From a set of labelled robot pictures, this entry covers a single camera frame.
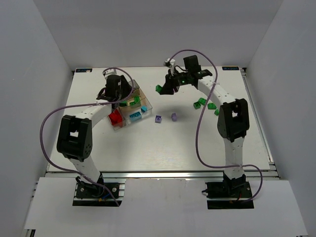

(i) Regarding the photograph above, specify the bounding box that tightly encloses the red lego brick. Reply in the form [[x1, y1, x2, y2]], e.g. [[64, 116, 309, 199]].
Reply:
[[108, 110, 123, 127]]

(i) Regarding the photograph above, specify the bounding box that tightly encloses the long cyan lego brick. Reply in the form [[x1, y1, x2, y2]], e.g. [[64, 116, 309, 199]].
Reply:
[[129, 111, 142, 121]]

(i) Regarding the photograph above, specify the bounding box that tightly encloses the small cyan lego brick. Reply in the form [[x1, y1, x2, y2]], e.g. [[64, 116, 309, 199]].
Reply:
[[141, 106, 148, 113]]

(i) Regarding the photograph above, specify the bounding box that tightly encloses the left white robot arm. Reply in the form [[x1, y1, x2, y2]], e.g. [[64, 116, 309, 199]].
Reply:
[[57, 75, 134, 191]]

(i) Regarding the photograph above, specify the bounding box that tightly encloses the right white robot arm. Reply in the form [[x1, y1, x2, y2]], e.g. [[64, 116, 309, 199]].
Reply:
[[156, 55, 250, 186]]

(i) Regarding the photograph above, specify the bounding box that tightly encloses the clear compartment organizer box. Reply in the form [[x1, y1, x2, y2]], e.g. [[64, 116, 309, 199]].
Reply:
[[96, 80, 152, 130]]

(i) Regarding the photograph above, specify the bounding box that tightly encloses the purple lego brick right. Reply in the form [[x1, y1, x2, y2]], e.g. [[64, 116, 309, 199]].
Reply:
[[171, 113, 177, 121]]

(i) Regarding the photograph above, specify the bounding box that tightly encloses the purple lego brick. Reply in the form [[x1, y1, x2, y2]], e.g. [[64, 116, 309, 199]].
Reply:
[[171, 113, 177, 121], [155, 115, 162, 123]]

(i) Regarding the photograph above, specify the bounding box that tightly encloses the purple lego brick left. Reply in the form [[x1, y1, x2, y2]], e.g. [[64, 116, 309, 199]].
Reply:
[[155, 115, 162, 123]]

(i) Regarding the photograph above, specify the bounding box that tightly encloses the blue label sticker right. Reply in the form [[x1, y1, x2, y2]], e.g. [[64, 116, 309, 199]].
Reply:
[[222, 66, 239, 71]]

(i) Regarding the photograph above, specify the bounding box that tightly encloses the blue label sticker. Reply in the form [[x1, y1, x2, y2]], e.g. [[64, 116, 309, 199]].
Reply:
[[75, 68, 92, 73], [222, 66, 239, 71]]

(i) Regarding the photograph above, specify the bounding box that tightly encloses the blue label sticker left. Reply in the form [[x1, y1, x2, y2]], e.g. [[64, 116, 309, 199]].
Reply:
[[75, 68, 92, 73]]

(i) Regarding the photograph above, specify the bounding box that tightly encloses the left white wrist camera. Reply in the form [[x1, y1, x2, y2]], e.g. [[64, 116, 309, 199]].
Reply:
[[102, 69, 117, 79]]

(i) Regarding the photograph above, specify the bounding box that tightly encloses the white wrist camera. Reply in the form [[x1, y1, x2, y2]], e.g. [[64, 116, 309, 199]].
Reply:
[[102, 69, 117, 79], [163, 58, 175, 75]]

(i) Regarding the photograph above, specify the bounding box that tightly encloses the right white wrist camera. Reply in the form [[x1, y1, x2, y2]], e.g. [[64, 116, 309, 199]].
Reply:
[[163, 58, 175, 75]]

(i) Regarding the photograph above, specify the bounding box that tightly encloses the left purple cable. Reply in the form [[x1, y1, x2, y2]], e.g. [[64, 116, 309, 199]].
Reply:
[[40, 67, 134, 207]]

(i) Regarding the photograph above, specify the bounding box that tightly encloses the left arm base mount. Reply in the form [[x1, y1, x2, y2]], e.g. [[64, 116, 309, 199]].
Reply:
[[73, 178, 125, 207]]

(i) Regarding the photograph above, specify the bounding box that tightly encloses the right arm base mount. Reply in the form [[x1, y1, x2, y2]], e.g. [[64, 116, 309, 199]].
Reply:
[[201, 181, 254, 210]]

